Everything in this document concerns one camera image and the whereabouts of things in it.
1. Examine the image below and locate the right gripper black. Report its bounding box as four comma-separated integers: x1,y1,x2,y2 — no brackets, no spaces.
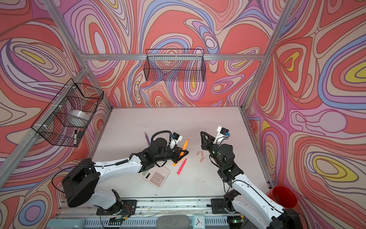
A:
201,131,225,169

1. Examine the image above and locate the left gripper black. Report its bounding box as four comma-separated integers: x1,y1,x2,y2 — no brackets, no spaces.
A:
153,146,190,165

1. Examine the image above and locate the purple pen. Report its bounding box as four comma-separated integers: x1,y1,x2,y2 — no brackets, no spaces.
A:
144,132,151,146

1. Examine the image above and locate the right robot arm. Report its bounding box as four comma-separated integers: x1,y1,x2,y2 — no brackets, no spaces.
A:
200,131,303,229

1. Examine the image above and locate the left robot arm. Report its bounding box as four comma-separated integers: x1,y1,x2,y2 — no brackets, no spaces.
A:
62,138,189,212

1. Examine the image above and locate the pink pen lower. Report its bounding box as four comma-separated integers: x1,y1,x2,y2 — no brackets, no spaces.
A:
176,159,187,176

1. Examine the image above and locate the pink calculator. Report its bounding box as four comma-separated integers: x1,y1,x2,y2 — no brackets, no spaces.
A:
140,167,170,189

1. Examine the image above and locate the grey padded cushion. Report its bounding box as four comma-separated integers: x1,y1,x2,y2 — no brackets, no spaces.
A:
156,215,190,229

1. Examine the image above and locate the small white clock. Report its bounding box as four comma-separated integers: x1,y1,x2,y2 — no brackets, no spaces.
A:
192,215,206,229

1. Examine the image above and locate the red plastic cup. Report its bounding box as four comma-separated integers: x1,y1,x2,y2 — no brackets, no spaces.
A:
266,186,298,209

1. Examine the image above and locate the black marker in basket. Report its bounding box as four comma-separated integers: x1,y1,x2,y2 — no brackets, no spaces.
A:
73,129,78,147

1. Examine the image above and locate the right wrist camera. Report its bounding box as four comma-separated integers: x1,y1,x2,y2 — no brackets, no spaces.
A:
214,126,230,145

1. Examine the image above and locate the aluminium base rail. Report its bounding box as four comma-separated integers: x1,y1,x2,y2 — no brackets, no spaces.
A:
57,197,244,219

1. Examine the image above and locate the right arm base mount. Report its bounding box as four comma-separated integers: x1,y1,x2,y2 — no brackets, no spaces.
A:
207,189,241,214

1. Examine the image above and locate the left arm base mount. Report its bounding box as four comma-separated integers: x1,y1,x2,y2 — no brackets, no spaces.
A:
96,189,137,217

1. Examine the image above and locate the black wire basket back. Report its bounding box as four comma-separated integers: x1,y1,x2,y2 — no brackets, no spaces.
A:
144,48,206,83

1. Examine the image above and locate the black wire basket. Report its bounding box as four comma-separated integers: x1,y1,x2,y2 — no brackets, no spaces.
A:
144,48,206,83
31,79,104,147

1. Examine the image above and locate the black wire basket left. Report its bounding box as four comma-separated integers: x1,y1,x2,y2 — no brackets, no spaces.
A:
31,79,104,147

